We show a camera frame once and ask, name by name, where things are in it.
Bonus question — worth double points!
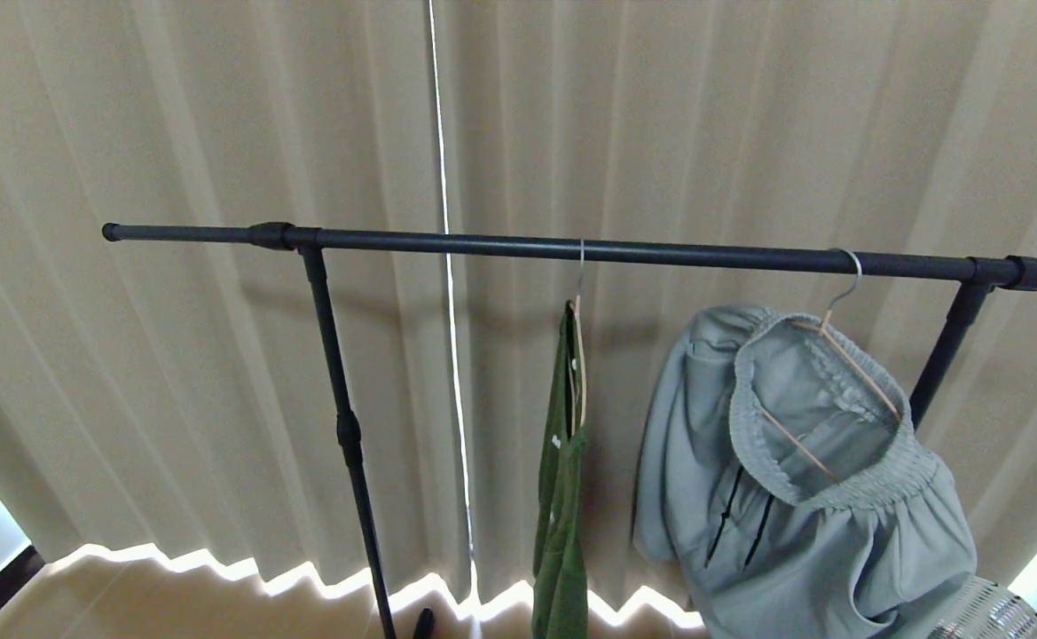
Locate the pink clothes hanger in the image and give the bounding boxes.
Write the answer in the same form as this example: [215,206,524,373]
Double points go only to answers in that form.
[753,248,905,485]
[567,240,590,436]

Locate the green printed shirt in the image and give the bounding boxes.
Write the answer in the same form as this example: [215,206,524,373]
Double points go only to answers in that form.
[532,300,590,639]

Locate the pale grey garment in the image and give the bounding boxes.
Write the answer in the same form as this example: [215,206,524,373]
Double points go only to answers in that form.
[632,304,978,639]

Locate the black clothes rack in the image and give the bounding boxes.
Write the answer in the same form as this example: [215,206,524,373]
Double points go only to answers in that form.
[101,222,1037,639]

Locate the white laundry basket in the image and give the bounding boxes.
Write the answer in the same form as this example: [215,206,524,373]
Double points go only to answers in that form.
[926,575,1037,639]

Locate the beige curtain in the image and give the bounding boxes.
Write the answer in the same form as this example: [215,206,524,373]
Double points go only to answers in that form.
[0,0,1037,622]

